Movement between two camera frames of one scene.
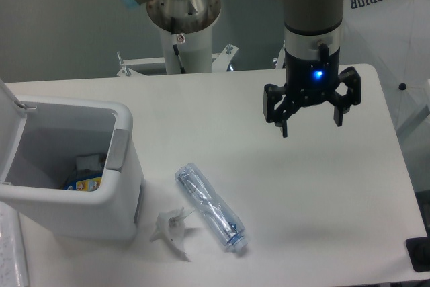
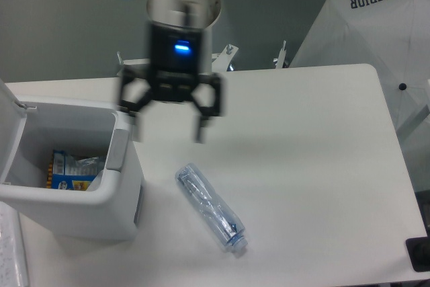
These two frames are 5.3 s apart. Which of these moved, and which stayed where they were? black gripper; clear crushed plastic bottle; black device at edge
Moved: black gripper
Stayed: clear crushed plastic bottle; black device at edge
